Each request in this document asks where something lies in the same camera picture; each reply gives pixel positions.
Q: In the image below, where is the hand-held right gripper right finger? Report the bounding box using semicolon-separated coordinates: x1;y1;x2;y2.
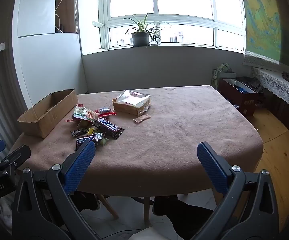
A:
190;141;279;240

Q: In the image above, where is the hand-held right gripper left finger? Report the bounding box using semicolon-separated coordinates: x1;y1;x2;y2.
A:
11;141;100;240

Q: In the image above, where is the large dark chocolate bar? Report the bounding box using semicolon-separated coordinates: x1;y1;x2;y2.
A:
76;133;106;150
94;117;124;139

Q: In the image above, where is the brown cardboard box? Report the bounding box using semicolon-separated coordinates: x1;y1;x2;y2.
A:
17;89;78;138

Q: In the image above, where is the green and red snack pouch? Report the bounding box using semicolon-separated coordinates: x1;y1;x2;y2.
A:
73;104;97;123

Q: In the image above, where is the small brown sachet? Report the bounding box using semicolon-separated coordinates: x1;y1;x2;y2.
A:
133;114;151;123

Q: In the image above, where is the sliced bread packet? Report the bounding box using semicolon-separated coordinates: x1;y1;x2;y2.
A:
113;90;152;117

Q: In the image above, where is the person's dark trouser leg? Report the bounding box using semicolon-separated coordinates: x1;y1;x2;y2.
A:
152;196;235;240
72;191;100;212

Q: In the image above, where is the wooden table leg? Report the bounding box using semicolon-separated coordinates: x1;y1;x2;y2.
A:
143;196;155;227
98;195;120;219

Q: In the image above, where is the white ribbed panel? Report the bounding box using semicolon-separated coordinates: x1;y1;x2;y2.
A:
0;42;27;160

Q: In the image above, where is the dark red box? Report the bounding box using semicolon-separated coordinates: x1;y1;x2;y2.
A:
221;78;259;117

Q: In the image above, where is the dark wooden cabinet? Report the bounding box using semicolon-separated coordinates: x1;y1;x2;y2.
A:
260;90;289;130

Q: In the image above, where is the green and white bag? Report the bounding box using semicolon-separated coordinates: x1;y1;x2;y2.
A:
212;64;236;89

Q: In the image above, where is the white cabinet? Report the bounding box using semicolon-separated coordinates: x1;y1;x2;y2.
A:
12;0;88;110

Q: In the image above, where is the white lace cloth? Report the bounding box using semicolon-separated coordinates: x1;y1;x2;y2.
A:
253;67;289;124

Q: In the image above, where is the spider plant in grey pot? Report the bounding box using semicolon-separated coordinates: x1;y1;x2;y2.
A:
123;12;160;47

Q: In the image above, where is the small dark-leaved plant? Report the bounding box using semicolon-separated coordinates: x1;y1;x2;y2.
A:
148;22;171;47

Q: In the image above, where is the wooden shelf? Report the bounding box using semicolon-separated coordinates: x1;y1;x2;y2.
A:
54;0;76;33

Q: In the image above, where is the landscape scroll painting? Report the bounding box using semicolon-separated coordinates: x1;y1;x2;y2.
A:
243;0;289;67

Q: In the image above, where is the white cable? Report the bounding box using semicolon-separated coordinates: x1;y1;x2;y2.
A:
54;0;65;33

